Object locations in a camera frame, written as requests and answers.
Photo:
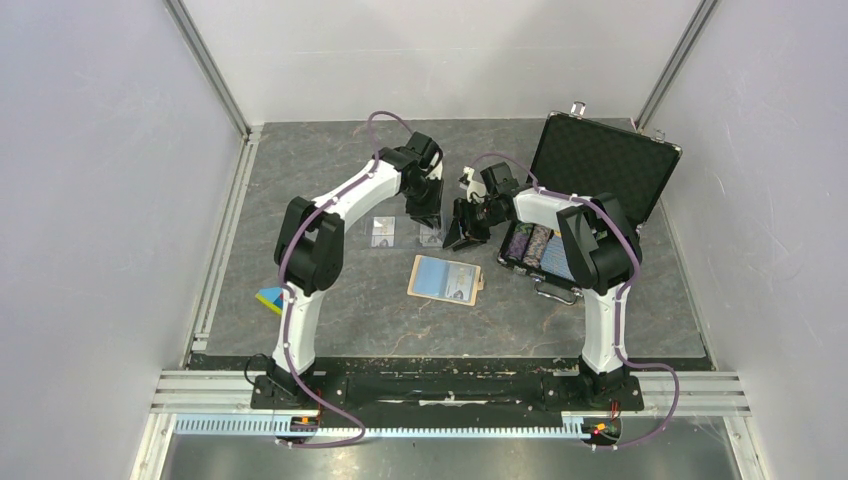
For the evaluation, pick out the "left aluminium corner post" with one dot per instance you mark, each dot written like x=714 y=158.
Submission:
x=203 y=56

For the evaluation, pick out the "black poker chip case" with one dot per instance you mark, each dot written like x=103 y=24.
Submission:
x=587 y=158

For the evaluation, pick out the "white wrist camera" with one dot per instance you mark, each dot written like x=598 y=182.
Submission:
x=475 y=191
x=436 y=172

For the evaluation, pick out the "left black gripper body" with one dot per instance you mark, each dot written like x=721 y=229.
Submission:
x=421 y=191

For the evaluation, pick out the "tan leather card holder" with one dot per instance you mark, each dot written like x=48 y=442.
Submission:
x=445 y=280

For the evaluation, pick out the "colourful toy block stack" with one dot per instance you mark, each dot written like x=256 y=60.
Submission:
x=271 y=298

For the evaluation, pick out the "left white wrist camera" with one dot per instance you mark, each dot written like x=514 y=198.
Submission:
x=436 y=172

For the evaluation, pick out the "clear acrylic card stand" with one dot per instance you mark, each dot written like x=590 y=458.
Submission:
x=406 y=236

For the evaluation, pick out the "aluminium front frame rail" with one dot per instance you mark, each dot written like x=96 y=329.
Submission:
x=222 y=403

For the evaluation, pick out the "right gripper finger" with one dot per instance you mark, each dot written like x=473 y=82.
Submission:
x=455 y=234
x=476 y=233

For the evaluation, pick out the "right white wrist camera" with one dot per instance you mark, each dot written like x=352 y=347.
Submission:
x=475 y=191

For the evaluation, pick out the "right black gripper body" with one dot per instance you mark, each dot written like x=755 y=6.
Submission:
x=483 y=212

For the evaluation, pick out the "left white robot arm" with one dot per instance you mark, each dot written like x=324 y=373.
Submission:
x=311 y=242

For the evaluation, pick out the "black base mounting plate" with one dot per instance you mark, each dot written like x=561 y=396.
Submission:
x=544 y=390

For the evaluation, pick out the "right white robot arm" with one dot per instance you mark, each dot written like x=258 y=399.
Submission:
x=601 y=250

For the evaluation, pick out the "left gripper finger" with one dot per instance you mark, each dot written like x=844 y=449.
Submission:
x=419 y=212
x=434 y=205

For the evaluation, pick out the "aluminium corner post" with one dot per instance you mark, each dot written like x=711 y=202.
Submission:
x=203 y=56
x=675 y=63

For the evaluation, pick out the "right aluminium corner post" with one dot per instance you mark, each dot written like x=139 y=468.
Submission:
x=675 y=63

